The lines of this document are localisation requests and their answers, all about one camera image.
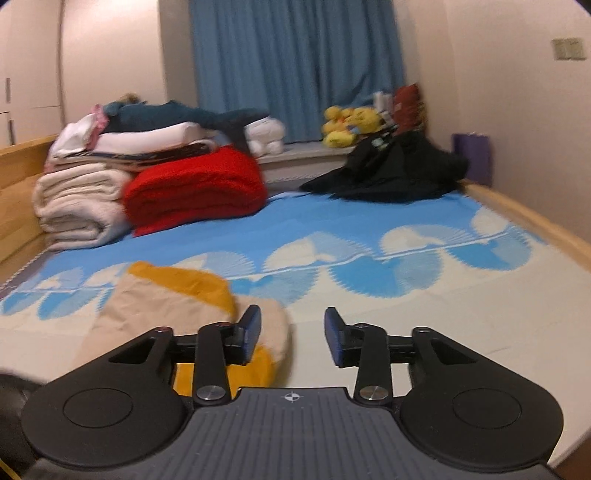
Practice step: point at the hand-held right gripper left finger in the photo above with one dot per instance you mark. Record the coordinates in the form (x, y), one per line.
(251, 333)

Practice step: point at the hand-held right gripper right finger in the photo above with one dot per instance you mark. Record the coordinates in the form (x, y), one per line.
(334, 338)

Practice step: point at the beige and yellow jacket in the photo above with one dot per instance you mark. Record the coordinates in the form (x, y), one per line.
(152, 309)

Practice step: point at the pile of black clothes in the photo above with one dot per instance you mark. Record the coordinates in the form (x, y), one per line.
(392, 170)

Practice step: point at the stack of folded clothes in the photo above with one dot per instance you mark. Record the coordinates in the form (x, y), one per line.
(152, 115)

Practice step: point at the red folded blanket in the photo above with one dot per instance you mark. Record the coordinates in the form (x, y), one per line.
(194, 189)

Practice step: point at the grey window sill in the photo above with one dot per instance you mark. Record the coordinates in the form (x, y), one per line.
(300, 157)

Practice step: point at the white plush toy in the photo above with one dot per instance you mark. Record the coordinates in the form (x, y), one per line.
(265, 134)

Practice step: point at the yellow plush toy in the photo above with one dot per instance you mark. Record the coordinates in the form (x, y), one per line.
(367, 119)
(337, 131)

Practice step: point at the white folded blanket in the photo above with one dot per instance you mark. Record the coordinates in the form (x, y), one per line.
(78, 203)

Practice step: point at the white folded cloth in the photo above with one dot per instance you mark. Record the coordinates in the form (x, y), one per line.
(152, 136)

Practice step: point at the purple bag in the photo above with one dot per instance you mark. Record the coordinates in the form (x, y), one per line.
(473, 157)

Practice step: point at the white bottle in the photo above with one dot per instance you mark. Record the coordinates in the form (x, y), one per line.
(382, 100)

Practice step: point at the pink cloth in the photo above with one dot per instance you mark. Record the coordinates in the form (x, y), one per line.
(98, 124)

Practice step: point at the tan plush toy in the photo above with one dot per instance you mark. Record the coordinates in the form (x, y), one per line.
(129, 98)

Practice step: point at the white crumpled cloth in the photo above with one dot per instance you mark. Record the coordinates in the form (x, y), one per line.
(74, 136)

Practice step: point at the blue curtain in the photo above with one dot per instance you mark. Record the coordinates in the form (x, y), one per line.
(286, 60)

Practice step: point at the white wardrobe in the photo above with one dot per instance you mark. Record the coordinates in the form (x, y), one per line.
(32, 69)

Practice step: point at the wooden bed frame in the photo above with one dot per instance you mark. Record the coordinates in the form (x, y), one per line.
(18, 203)

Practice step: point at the wall switch plate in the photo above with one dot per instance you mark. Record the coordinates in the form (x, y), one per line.
(568, 49)

